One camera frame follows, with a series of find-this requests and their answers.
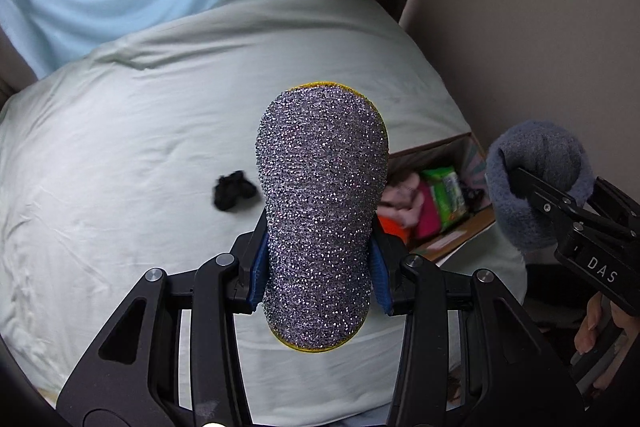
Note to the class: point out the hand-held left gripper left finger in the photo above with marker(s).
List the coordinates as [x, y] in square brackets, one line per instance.
[258, 269]

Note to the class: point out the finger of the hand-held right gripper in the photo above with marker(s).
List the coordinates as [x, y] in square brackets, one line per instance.
[615, 207]
[542, 197]

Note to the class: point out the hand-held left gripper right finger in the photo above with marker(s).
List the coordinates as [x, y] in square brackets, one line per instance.
[380, 274]

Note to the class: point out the grey fuzzy headband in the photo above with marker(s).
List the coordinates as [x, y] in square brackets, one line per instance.
[535, 152]

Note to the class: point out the orange toy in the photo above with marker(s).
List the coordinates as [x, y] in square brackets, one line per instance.
[395, 229]

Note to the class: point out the dark patterned ribbon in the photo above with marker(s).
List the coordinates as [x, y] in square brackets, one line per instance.
[477, 197]

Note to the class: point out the pink scrunchie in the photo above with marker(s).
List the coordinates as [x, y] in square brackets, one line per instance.
[400, 199]

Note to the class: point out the pink pouch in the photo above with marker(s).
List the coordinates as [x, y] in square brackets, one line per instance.
[427, 212]

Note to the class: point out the black cloth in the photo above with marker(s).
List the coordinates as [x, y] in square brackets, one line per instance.
[232, 192]

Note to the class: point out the silver glitter scouring sponge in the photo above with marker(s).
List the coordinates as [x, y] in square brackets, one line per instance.
[320, 207]

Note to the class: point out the cardboard box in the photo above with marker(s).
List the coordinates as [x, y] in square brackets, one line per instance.
[465, 239]

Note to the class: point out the green tissue packet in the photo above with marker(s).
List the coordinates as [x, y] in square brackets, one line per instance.
[447, 194]

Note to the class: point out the person's right hand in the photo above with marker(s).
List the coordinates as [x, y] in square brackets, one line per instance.
[590, 327]

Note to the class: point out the light green bed sheet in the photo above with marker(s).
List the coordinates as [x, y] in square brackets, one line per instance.
[125, 157]

